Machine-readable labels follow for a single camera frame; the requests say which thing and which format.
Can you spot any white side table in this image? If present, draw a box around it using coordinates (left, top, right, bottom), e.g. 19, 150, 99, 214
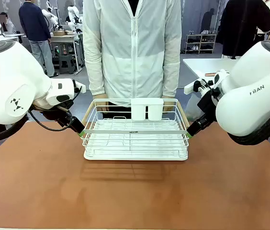
182, 57, 243, 80

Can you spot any black braided cable sleeve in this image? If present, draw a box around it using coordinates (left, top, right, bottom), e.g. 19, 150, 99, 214
227, 99, 270, 146
0, 114, 29, 143

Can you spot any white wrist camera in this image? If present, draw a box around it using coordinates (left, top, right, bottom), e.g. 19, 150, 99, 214
73, 80, 87, 94
183, 76, 210, 95

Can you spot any person's left hand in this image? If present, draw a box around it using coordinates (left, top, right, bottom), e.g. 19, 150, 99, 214
162, 95, 176, 114

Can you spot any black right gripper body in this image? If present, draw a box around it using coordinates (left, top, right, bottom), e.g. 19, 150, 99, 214
196, 113, 216, 130

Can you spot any black step stool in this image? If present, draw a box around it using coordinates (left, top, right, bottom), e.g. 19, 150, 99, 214
57, 53, 76, 75

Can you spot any person in navy jacket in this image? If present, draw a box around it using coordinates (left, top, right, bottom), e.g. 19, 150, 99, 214
18, 0, 59, 78

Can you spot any person in black coat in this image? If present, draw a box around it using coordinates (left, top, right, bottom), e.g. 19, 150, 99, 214
217, 0, 270, 59

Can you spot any white wire dish rack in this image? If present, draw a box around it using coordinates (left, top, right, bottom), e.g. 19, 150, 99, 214
81, 97, 190, 148

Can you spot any person's right hand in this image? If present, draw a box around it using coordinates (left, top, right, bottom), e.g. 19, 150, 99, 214
92, 93, 110, 113

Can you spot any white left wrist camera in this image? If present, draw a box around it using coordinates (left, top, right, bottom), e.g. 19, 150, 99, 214
73, 80, 87, 94

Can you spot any person's right forearm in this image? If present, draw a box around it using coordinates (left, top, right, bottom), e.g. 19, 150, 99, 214
84, 59, 106, 97

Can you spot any white background workbench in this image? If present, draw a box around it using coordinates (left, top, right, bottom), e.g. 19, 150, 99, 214
49, 33, 84, 73

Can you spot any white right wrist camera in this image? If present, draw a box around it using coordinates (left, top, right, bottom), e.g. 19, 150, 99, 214
183, 76, 210, 95

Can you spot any white shoe rack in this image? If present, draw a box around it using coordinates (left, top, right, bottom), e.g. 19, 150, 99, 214
184, 33, 218, 55

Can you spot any white plastic cutlery holder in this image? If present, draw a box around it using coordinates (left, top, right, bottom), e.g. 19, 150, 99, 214
130, 97, 164, 121

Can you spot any person in white jacket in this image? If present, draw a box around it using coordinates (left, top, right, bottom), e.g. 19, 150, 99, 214
82, 0, 182, 106

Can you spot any thin black cable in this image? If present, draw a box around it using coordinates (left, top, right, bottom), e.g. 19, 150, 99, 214
28, 86, 83, 132

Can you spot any seated person in grey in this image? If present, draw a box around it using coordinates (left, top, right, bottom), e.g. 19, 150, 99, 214
0, 12, 17, 35

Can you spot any person's left forearm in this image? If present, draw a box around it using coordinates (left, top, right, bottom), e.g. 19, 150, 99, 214
162, 59, 181, 98

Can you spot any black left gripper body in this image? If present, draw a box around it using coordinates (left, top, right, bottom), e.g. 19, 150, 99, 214
41, 105, 76, 128

